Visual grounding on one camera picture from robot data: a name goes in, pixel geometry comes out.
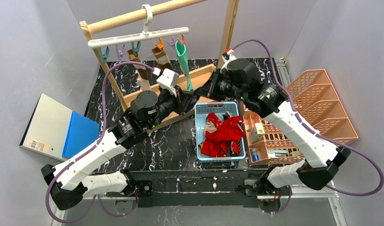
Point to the beige brown sock right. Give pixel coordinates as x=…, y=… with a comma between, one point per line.
x=162, y=58

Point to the white plastic clip hanger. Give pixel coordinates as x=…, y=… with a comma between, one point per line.
x=144, y=35

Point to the teal clothespin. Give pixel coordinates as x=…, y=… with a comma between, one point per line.
x=135, y=48
x=104, y=54

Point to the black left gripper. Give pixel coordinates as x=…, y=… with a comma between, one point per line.
x=180, y=100

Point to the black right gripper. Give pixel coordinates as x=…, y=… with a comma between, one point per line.
x=212, y=85

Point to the teal clothespin far left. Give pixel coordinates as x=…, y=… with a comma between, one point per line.
x=104, y=54

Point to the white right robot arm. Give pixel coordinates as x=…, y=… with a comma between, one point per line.
x=240, y=80

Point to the beige brown sock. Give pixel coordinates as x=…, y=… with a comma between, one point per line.
x=162, y=58
x=143, y=76

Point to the dark navy sock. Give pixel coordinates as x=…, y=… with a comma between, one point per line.
x=188, y=100

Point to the red sock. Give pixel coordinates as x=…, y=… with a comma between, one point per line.
x=225, y=140

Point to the coral clothespin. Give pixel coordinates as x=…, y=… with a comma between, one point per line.
x=182, y=40

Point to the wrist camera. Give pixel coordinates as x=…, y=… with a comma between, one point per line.
x=228, y=57
x=167, y=79

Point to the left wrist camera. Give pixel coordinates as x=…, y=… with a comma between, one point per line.
x=167, y=79

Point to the orange clothespin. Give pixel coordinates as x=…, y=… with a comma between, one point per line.
x=160, y=45

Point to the peach plastic desk organizer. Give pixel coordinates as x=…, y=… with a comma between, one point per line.
x=316, y=99

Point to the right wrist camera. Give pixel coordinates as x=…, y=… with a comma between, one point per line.
x=228, y=57

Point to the beige brown sock left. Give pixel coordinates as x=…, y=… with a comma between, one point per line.
x=143, y=76

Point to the grey metal rail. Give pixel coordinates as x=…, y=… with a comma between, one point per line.
x=283, y=71

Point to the mint green patterned sock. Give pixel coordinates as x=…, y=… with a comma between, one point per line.
x=183, y=61

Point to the wooden drying rack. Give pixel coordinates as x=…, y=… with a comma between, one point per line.
x=146, y=14

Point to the lilac clothespin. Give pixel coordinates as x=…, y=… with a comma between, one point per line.
x=120, y=51
x=171, y=43

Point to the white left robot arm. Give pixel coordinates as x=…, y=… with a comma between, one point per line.
x=72, y=180

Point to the white cardboard box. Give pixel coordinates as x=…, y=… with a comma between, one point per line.
x=256, y=133

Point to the beige sock in basket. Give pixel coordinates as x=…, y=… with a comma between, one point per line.
x=209, y=127

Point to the light blue perforated basket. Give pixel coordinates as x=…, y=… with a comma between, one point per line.
x=220, y=109

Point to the blue capped bottle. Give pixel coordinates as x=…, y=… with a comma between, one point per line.
x=255, y=154

